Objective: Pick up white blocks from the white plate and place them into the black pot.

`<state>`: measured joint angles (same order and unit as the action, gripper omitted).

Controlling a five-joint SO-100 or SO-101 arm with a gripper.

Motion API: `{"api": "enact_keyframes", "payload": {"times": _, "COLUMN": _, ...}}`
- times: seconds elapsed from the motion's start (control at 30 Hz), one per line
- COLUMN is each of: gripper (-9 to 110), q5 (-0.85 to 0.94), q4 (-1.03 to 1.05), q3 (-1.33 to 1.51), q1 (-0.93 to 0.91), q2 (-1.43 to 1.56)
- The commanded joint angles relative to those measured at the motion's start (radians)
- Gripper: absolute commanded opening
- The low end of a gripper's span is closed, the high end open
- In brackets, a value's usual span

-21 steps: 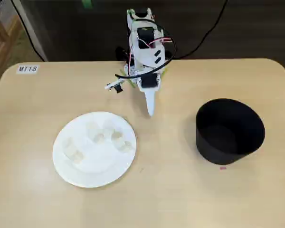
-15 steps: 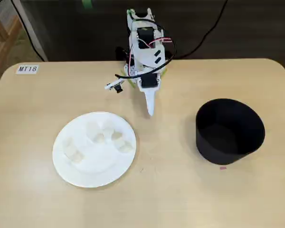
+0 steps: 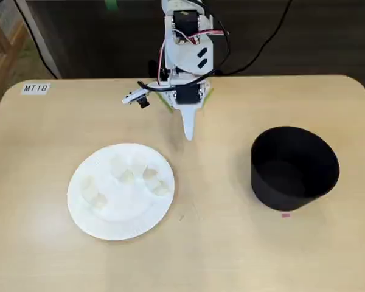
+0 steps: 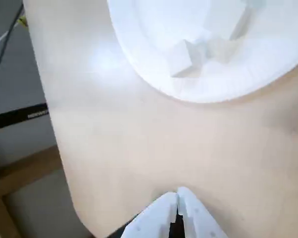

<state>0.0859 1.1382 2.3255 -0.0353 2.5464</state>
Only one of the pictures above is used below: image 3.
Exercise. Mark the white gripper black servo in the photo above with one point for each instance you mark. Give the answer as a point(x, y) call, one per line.
point(187, 98)

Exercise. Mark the white paper plate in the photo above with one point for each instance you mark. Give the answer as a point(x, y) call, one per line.
point(124, 213)

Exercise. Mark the black pot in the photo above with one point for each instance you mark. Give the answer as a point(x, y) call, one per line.
point(292, 170)

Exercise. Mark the small pink tape mark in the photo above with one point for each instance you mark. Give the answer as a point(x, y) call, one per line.
point(286, 215)

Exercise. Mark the white MT18 label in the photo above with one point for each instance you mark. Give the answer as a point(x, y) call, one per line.
point(35, 88)

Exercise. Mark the white metal leg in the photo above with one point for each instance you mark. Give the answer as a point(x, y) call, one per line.
point(39, 39)

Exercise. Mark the wooden shelf unit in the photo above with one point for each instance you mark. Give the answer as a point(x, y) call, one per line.
point(3, 33)

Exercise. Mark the wrist camera on white mount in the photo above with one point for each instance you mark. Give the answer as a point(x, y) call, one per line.
point(134, 95)

